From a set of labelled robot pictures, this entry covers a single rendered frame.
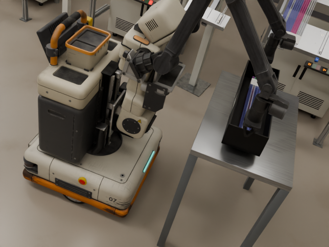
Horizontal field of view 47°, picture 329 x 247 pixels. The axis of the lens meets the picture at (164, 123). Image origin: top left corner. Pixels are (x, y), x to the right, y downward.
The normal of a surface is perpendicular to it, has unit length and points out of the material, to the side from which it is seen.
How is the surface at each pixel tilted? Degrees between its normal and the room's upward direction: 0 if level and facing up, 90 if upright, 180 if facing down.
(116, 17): 90
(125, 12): 90
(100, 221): 0
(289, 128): 0
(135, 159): 0
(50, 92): 90
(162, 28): 90
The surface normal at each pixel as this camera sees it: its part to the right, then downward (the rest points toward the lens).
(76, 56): -0.31, 0.62
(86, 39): 0.20, -0.73
